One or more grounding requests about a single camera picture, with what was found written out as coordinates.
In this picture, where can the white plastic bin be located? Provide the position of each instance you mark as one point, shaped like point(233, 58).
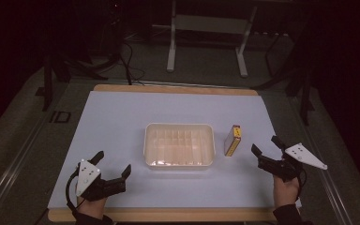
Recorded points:
point(179, 146)

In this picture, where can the yellow and red small box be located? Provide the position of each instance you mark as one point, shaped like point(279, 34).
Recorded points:
point(232, 142)

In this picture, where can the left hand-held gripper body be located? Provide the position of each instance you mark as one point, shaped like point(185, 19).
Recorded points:
point(89, 182)

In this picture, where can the white table sheet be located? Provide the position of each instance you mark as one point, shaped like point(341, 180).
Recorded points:
point(137, 106)

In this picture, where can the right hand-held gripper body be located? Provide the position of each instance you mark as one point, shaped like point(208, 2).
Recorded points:
point(281, 167)

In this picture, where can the black metal stand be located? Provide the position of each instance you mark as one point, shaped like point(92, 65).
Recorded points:
point(47, 87)
point(306, 100)

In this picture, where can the person's left hand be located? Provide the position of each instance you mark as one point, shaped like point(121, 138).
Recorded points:
point(91, 207)

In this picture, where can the person's right hand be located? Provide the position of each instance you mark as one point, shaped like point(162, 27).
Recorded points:
point(285, 191)

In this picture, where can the white metal stand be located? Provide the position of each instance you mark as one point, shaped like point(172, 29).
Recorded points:
point(171, 56)

